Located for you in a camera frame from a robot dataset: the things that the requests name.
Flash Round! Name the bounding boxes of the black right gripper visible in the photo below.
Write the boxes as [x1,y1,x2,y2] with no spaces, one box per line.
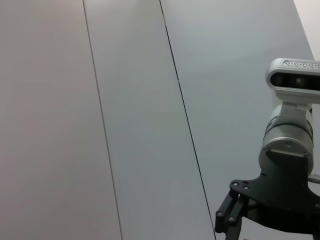
[214,147,320,240]

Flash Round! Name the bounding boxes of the right gripper cable with plug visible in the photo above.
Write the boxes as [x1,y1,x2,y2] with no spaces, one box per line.
[307,173,320,185]

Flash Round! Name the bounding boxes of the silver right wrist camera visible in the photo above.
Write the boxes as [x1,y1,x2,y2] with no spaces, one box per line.
[265,58,320,101]

